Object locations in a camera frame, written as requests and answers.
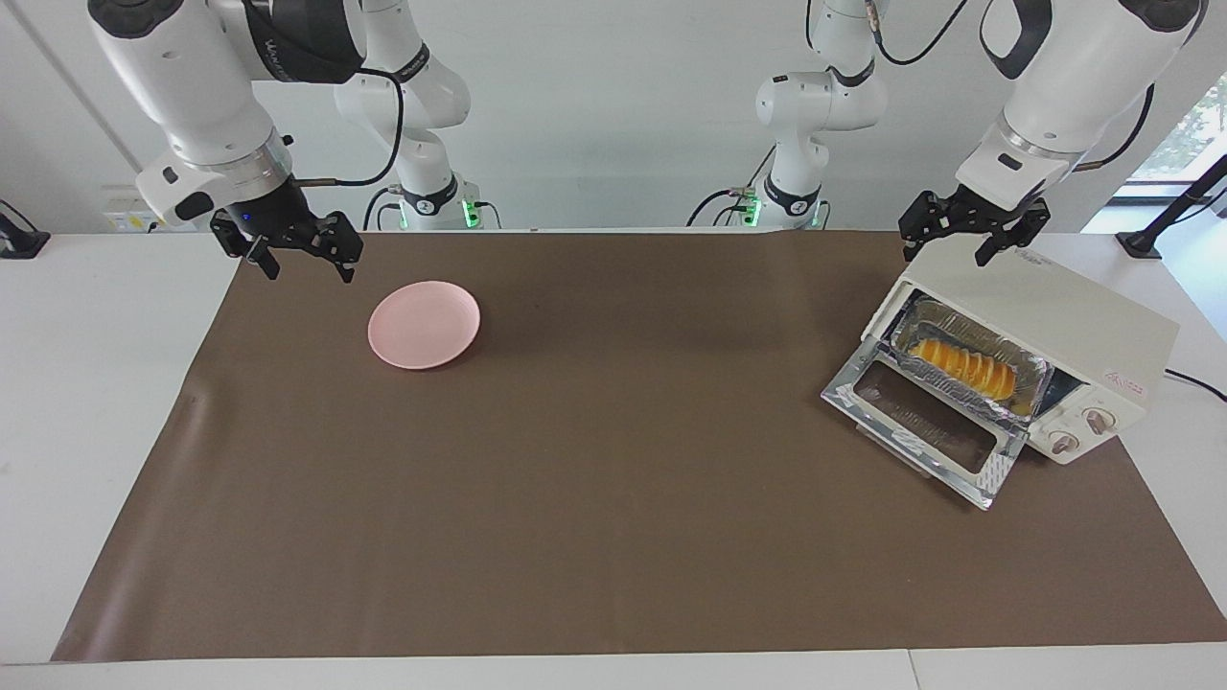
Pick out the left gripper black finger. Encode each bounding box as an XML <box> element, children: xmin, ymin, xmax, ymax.
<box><xmin>976</xmin><ymin>198</ymin><xmax>1051</xmax><ymax>267</ymax></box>
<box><xmin>899</xmin><ymin>192</ymin><xmax>948</xmax><ymax>262</ymax></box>

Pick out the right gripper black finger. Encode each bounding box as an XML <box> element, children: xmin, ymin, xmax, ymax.
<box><xmin>314</xmin><ymin>213</ymin><xmax>364</xmax><ymax>285</ymax></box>
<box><xmin>211</xmin><ymin>217</ymin><xmax>282</xmax><ymax>282</ymax></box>

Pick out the aluminium foil tray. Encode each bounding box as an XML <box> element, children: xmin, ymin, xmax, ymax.
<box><xmin>890</xmin><ymin>295</ymin><xmax>1055</xmax><ymax>420</ymax></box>

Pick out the sliced golden bread loaf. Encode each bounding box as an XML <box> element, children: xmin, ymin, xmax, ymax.
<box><xmin>909</xmin><ymin>337</ymin><xmax>1017</xmax><ymax>402</ymax></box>

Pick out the cream toaster oven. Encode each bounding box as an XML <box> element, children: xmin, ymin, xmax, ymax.
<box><xmin>861</xmin><ymin>238</ymin><xmax>1181</xmax><ymax>467</ymax></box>

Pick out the glass oven door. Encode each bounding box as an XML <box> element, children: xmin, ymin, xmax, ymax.
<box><xmin>822</xmin><ymin>335</ymin><xmax>1031</xmax><ymax>511</ymax></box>

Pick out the pink round plate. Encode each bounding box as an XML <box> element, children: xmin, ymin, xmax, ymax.
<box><xmin>368</xmin><ymin>280</ymin><xmax>481</xmax><ymax>371</ymax></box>

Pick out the bright window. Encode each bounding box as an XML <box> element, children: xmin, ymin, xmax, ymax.
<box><xmin>1126</xmin><ymin>72</ymin><xmax>1227</xmax><ymax>185</ymax></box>

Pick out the black desk clamp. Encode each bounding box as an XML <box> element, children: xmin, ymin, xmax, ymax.
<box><xmin>0</xmin><ymin>199</ymin><xmax>51</xmax><ymax>260</ymax></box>

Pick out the brown table mat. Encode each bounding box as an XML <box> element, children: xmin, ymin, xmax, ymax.
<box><xmin>51</xmin><ymin>230</ymin><xmax>1227</xmax><ymax>662</ymax></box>

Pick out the black right base cable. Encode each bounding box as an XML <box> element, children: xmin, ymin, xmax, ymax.
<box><xmin>362</xmin><ymin>185</ymin><xmax>405</xmax><ymax>231</ymax></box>

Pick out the black base cable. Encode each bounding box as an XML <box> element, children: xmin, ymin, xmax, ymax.
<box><xmin>362</xmin><ymin>185</ymin><xmax>405</xmax><ymax>231</ymax></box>
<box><xmin>685</xmin><ymin>144</ymin><xmax>779</xmax><ymax>228</ymax></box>

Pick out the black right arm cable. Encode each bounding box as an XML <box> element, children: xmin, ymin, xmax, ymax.
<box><xmin>290</xmin><ymin>65</ymin><xmax>404</xmax><ymax>188</ymax></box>

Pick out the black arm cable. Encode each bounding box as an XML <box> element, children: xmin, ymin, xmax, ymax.
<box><xmin>866</xmin><ymin>0</ymin><xmax>1157</xmax><ymax>174</ymax></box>
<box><xmin>290</xmin><ymin>65</ymin><xmax>404</xmax><ymax>188</ymax></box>

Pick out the white wall socket box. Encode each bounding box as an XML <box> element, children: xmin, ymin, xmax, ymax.
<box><xmin>101</xmin><ymin>185</ymin><xmax>172</xmax><ymax>234</ymax></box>

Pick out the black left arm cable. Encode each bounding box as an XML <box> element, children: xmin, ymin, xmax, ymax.
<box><xmin>866</xmin><ymin>0</ymin><xmax>1157</xmax><ymax>174</ymax></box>

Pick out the black left base cable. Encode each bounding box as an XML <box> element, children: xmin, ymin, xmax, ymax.
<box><xmin>685</xmin><ymin>144</ymin><xmax>779</xmax><ymax>228</ymax></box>

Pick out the black oven power cord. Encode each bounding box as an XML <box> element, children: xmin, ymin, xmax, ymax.
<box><xmin>1163</xmin><ymin>368</ymin><xmax>1227</xmax><ymax>403</ymax></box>

